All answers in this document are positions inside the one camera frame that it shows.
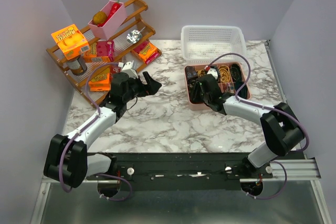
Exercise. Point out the pink divided organizer box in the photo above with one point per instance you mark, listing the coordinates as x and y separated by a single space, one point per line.
201 106

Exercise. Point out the yellow rolled tie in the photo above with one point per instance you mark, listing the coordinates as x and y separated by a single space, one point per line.
225 74
201 72

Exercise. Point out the pink orange sponge box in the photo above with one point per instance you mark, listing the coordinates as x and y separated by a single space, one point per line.
100 51

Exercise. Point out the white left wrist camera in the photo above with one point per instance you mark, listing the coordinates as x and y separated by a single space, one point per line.
129 69

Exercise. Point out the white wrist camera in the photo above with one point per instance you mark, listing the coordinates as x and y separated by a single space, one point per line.
214 73
129 69

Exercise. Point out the dark teal rolled tie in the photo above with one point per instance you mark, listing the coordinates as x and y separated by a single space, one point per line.
243 93

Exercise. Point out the silver metal scoop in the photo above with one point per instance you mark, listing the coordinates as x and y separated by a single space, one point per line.
134 36

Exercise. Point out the red small carton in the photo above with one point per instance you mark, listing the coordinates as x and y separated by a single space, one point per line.
115 69

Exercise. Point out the brown round fruit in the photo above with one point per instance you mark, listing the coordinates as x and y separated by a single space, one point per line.
99 18

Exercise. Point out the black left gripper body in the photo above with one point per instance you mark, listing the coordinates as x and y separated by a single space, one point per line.
136 88

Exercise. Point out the dark glass jar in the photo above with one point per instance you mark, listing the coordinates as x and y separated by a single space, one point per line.
77 65

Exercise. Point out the black gold floral tie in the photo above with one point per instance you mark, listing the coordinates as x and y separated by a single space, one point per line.
195 92

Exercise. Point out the wooden tiered shelf rack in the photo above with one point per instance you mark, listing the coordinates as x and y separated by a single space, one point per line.
134 9

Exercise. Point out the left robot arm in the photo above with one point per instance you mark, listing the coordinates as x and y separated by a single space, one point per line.
67 160

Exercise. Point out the aluminium rail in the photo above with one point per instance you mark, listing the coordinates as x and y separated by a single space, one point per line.
296 169

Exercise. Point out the orange box bottom shelf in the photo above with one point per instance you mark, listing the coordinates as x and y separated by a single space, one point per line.
101 81

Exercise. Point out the black gold rolled tie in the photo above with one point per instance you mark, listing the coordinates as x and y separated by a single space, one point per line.
236 72

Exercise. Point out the pink rectangular bin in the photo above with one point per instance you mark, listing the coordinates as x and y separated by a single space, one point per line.
112 25

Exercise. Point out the orange pink box right shelf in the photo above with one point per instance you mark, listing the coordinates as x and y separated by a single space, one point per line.
146 52

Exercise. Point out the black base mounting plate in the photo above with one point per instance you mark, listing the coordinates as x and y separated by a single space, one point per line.
177 171

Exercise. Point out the brown blue rolled tie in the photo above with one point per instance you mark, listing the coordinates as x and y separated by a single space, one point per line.
190 73

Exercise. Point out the white perforated plastic basket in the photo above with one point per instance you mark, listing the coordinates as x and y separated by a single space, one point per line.
201 44

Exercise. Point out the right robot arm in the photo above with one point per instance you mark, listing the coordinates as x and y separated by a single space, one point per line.
280 127

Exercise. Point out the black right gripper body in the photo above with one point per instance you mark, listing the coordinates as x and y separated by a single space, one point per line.
207 98

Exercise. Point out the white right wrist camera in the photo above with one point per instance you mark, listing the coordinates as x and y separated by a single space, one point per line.
214 73

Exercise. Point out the red chili pepper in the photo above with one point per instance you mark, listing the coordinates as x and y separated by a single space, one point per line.
113 10

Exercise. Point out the colourful patterned rolled tie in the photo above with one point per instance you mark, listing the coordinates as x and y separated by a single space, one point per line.
228 87

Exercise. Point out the orange Scrub Daddy box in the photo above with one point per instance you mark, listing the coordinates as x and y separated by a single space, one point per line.
71 41

